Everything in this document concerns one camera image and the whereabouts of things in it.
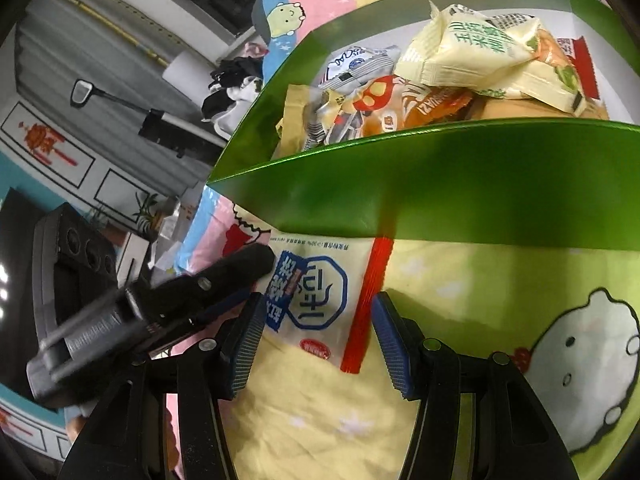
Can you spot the green cardboard box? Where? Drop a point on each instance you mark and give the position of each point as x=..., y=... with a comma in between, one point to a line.
x=450, y=185

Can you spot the white box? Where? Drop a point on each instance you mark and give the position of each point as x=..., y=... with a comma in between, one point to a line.
x=132, y=255

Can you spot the white cylinder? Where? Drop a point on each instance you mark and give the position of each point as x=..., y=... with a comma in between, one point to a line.
x=185, y=67

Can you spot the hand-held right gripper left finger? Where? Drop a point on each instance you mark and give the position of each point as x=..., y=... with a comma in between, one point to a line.
x=245, y=345

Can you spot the red paper decoration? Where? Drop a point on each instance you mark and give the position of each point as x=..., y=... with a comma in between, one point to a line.
x=40, y=140

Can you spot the white blue-print snack packet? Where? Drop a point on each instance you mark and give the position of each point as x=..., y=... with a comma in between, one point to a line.
x=320, y=300

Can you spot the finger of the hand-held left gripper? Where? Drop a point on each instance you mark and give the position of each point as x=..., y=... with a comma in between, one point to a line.
x=210, y=317
x=235, y=265

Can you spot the pile of black clothes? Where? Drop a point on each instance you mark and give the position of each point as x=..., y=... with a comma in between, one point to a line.
x=225, y=100

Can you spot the pile of mixed snack packets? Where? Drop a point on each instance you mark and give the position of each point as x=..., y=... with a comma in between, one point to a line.
x=450, y=60

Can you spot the potted green plant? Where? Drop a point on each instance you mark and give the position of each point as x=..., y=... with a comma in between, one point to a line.
x=146, y=207

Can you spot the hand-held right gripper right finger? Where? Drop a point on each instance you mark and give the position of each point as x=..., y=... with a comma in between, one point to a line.
x=392, y=345

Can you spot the grey curtain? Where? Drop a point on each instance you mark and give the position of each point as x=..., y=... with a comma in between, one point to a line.
x=75, y=45

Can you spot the printed cartoon blanket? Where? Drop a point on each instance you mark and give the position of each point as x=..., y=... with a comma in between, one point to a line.
x=500, y=300

